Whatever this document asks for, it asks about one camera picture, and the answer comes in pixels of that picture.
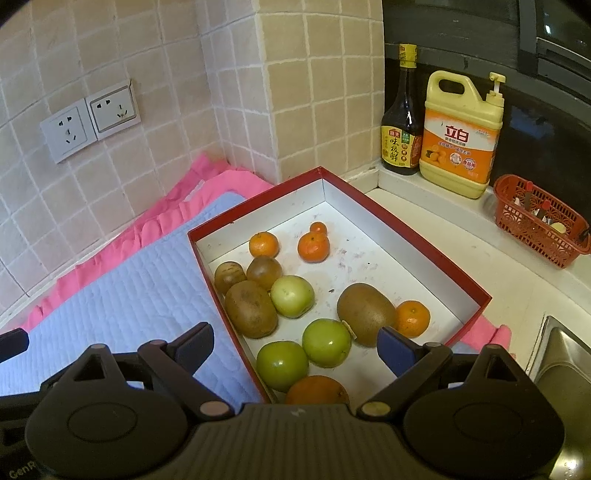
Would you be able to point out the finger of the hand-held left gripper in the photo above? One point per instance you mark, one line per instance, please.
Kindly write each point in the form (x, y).
(14, 345)

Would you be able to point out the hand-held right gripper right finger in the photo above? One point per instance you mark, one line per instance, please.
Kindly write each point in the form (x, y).
(395, 351)

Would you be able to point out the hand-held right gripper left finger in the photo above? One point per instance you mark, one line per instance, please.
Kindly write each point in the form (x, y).
(198, 345)

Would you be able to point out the large brown kiwi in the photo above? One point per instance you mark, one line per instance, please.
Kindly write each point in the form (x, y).
(250, 308)
(364, 311)

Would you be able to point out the large orange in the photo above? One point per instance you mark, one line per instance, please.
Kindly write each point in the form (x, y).
(317, 391)

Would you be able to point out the red cardboard box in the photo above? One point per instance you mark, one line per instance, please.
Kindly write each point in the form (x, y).
(369, 267)

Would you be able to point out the round brown kiwi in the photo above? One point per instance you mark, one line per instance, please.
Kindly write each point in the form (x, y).
(264, 271)

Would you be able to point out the pale green jujube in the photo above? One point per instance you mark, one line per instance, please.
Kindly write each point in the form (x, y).
(292, 296)

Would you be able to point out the small orange tangerine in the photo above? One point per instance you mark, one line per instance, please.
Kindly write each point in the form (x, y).
(318, 226)

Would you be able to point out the small brown kiwi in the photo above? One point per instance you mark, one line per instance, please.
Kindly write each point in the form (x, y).
(228, 277)

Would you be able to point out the pink cloth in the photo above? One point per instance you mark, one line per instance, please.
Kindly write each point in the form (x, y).
(221, 184)

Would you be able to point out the steel sink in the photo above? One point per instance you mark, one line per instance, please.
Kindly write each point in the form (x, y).
(563, 360)

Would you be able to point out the orange plastic basket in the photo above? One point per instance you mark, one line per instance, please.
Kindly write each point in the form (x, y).
(521, 221)

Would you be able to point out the yellow round item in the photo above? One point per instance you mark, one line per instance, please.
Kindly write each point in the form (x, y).
(559, 227)

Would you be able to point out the red tipped utensil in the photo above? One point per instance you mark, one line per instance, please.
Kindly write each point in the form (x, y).
(545, 207)
(527, 189)

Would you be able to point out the yellow detergent bottle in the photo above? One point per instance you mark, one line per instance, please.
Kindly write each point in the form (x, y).
(457, 152)

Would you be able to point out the dark soy sauce bottle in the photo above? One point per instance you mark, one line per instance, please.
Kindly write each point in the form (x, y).
(401, 115)

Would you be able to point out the dark window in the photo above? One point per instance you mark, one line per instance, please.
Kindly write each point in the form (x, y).
(554, 55)

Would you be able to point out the white wall socket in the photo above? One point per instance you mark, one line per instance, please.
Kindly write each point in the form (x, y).
(55, 138)

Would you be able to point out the beige framed wall socket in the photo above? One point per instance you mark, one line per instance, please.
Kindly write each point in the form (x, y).
(113, 113)

